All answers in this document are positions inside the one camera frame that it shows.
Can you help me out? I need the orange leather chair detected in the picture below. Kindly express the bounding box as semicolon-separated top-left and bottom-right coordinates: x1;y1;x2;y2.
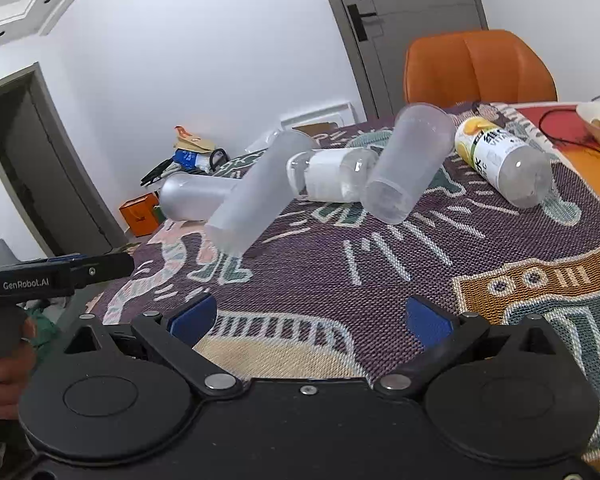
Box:
403;30;557;108

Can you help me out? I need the yellow label drink bottle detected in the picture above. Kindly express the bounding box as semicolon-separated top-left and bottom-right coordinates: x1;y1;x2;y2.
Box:
455;117;553;209

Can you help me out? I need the orange shopping bag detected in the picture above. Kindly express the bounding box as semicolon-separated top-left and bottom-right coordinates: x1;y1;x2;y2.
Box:
119;193;166;237

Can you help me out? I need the white framed picture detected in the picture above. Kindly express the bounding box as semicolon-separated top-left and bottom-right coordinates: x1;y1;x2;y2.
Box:
279;102;356;131

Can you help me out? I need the patterned woven table blanket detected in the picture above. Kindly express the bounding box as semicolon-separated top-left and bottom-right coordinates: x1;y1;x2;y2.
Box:
90;103;600;472

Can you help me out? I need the tall frosted plastic cup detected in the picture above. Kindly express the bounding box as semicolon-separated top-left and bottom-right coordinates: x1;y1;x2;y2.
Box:
204;130;318;257

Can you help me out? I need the black cable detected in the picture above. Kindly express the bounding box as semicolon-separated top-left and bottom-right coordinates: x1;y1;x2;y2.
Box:
537;86;600;150

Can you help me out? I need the person's left hand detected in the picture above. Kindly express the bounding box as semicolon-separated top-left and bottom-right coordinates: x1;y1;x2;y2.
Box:
0;318;36;420

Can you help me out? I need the short frosted plastic cup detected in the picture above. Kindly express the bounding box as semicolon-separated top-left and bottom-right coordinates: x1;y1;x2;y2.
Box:
361;103;455;224

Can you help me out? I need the frosted cup lying far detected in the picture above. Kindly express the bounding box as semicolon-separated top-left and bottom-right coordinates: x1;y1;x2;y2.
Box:
159;172;239;221

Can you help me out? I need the grey door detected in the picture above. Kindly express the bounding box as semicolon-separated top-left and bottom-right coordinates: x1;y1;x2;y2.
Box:
328;0;488;119

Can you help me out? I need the black door handle lock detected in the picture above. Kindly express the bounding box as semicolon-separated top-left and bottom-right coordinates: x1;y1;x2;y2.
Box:
347;3;384;44

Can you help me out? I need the clutter pile on shelf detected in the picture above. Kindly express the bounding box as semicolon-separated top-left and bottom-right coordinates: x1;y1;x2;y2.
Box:
140;125;230;188

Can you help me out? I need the clear bottle white label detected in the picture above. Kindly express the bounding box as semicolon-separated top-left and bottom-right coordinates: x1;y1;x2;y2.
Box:
286;148;379;204

